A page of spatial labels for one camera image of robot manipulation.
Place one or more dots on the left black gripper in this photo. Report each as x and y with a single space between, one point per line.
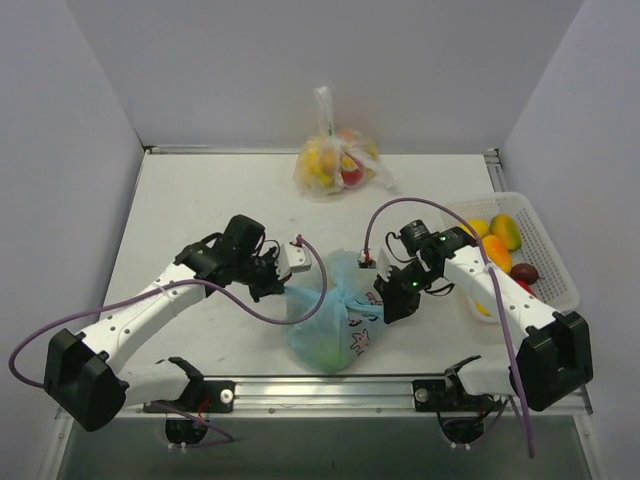
268 280

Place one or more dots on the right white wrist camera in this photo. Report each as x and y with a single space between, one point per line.
378 269

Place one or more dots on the white plastic basket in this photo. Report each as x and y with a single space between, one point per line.
555 286

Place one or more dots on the orange fake fruit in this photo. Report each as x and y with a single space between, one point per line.
498 252

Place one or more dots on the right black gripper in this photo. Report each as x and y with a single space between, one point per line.
400 288

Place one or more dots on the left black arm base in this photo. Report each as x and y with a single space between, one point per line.
193 428

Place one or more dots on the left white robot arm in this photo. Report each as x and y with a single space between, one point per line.
87 372

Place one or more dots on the small yellow fake fruit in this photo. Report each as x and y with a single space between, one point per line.
482 310

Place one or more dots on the red fake bell pepper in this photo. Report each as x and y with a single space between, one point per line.
526 287

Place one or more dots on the light blue plastic bag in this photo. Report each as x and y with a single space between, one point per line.
351 314

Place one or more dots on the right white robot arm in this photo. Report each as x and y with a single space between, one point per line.
548 351

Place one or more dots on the aluminium front rail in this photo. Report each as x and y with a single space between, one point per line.
261 394

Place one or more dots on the dark red fake plum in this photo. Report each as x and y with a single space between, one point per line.
525 272

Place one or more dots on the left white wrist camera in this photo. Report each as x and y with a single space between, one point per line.
296 257

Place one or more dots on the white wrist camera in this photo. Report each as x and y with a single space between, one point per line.
296 257
378 269

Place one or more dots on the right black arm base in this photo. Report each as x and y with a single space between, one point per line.
463 418

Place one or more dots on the green fake apple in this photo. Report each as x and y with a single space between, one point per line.
328 358

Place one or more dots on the clear tied bag of fruits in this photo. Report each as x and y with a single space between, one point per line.
333 160

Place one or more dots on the orange yellow fake mango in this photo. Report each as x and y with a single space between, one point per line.
507 230

